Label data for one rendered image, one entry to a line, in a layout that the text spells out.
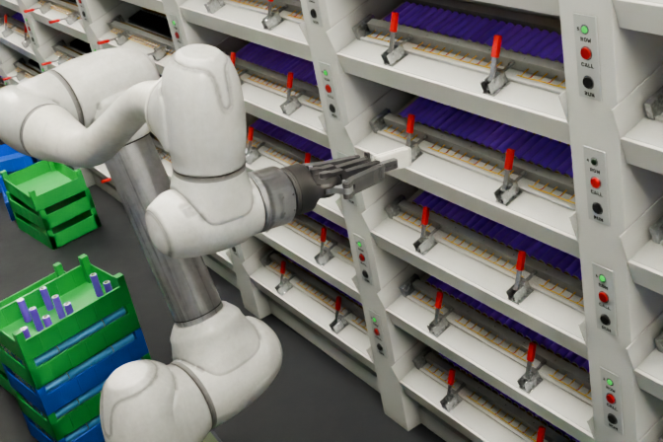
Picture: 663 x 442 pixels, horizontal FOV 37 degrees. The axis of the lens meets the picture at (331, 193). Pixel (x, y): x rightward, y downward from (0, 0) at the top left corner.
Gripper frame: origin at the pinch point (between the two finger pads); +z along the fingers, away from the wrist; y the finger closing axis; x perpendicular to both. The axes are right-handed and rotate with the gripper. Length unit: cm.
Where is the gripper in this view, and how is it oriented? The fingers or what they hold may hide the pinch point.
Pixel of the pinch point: (391, 160)
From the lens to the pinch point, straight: 156.5
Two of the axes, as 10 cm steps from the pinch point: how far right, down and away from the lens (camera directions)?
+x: -0.7, -9.3, -3.6
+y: 5.7, 2.6, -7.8
